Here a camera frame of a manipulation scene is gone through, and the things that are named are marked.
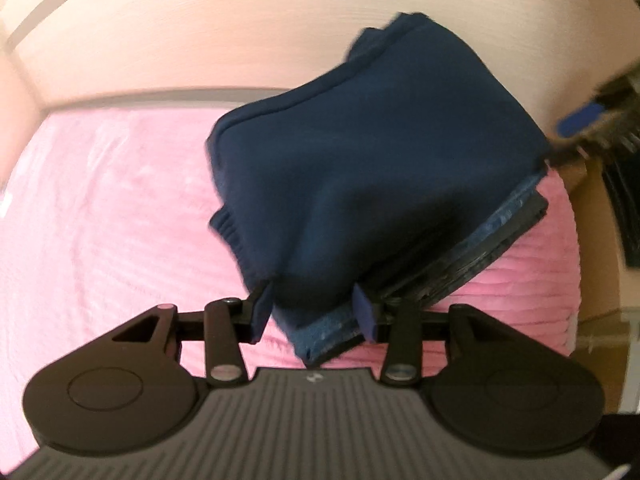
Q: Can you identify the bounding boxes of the folded dark clothes stack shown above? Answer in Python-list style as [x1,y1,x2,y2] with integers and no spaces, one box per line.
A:
[273,170,548,367]

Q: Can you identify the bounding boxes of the pink ribbed bed blanket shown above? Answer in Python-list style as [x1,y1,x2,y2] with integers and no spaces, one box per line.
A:
[1,108,580,472]

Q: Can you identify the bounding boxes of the navy fleece sweatpants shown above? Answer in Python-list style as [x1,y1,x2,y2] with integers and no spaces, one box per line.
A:
[207,13,550,311]

